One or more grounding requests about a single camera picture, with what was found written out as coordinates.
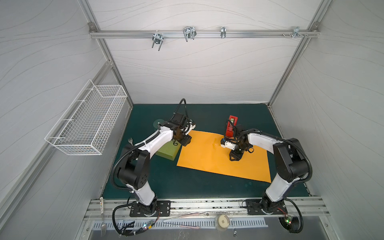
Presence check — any black base cable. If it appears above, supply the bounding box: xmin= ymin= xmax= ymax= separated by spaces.
xmin=111 ymin=201 xmax=160 ymax=237
xmin=278 ymin=197 xmax=304 ymax=234

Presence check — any aluminium crossbar rail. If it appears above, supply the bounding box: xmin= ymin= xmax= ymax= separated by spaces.
xmin=90 ymin=29 xmax=321 ymax=39

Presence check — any red tape dispenser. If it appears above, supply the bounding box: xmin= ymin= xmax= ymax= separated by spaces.
xmin=225 ymin=115 xmax=238 ymax=138

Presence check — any green gift box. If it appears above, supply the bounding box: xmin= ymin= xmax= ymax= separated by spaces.
xmin=156 ymin=140 xmax=181 ymax=161

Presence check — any metal u-bolt clamp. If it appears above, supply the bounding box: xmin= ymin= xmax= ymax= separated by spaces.
xmin=183 ymin=26 xmax=197 ymax=42
xmin=152 ymin=33 xmax=164 ymax=51

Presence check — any fork hanging at front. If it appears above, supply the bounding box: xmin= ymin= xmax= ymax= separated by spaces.
xmin=101 ymin=214 xmax=107 ymax=237

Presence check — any left metal u-bolt clamp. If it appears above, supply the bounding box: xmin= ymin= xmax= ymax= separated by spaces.
xmin=152 ymin=33 xmax=164 ymax=51

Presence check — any middle metal u-bolt clamp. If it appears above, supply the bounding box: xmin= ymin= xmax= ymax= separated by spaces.
xmin=183 ymin=26 xmax=197 ymax=42

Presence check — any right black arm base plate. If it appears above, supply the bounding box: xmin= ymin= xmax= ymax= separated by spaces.
xmin=245 ymin=198 xmax=288 ymax=215

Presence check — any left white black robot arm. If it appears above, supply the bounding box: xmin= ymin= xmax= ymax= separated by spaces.
xmin=110 ymin=121 xmax=196 ymax=207

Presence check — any right black base cable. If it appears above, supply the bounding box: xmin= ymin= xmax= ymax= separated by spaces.
xmin=278 ymin=197 xmax=304 ymax=234

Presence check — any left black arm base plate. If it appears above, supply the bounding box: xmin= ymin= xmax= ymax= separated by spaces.
xmin=130 ymin=200 xmax=171 ymax=217

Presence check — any right metal bolt clamp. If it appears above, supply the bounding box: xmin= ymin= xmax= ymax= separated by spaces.
xmin=282 ymin=27 xmax=309 ymax=39

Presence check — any white slotted vent strip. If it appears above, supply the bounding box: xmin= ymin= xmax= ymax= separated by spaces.
xmin=91 ymin=218 xmax=268 ymax=231

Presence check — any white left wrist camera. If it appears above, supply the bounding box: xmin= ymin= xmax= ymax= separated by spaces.
xmin=183 ymin=120 xmax=196 ymax=135

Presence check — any orange wrapping paper sheet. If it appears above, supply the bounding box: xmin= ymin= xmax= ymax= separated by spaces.
xmin=177 ymin=131 xmax=272 ymax=183

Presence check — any small metal bracket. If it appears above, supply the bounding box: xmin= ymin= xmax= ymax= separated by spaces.
xmin=221 ymin=27 xmax=227 ymax=39

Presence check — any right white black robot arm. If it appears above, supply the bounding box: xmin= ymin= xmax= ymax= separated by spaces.
xmin=221 ymin=129 xmax=313 ymax=214

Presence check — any left black base cable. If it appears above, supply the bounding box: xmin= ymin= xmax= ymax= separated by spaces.
xmin=111 ymin=201 xmax=160 ymax=237

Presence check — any white wire basket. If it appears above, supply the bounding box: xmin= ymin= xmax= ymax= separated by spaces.
xmin=45 ymin=80 xmax=127 ymax=156

